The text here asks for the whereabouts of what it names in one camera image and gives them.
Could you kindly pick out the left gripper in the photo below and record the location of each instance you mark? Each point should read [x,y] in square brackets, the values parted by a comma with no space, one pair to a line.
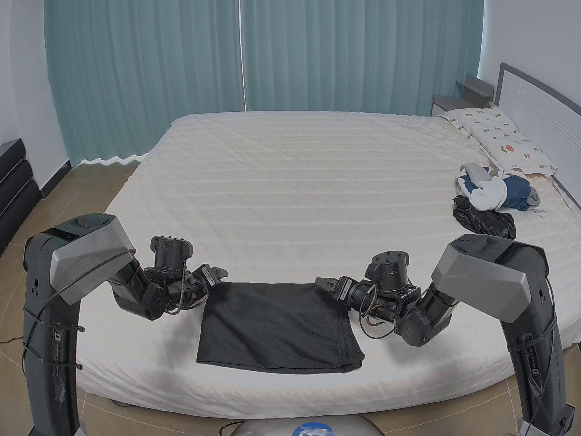
[202,284]

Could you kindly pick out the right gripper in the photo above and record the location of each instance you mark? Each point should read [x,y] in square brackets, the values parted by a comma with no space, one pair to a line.
[349,291]

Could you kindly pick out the black T-shirt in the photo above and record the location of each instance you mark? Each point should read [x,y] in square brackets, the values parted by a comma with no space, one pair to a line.
[272,325]

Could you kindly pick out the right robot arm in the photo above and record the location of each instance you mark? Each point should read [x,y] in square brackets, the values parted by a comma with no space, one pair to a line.
[481,275]

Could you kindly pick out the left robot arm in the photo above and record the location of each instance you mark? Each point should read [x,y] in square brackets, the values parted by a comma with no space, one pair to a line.
[81,257]

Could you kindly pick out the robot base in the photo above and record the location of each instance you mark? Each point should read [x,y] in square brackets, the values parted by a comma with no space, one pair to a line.
[308,428]

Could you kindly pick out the bed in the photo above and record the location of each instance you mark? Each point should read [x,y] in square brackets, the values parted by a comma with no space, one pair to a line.
[295,175]

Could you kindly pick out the pile of clothes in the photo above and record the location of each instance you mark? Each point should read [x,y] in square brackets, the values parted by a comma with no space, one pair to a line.
[488,193]

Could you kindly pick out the black satin garment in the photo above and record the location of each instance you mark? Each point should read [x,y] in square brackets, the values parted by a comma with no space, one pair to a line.
[485,223]

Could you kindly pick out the black chest of drawers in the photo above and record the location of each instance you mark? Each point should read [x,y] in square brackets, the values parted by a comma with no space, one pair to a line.
[16,189]

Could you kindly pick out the white printed pillow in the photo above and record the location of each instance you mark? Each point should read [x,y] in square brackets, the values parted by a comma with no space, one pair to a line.
[504,139]

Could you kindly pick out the grey bedside table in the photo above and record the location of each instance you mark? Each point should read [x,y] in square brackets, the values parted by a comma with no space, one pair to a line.
[467,91]

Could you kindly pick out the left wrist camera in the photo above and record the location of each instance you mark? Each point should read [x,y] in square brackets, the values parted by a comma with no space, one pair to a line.
[187,250]

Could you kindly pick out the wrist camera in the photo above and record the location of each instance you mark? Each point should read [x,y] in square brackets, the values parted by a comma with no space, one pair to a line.
[372,270]
[187,250]

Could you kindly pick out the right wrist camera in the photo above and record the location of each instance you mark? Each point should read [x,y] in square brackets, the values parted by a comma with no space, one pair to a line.
[372,270]

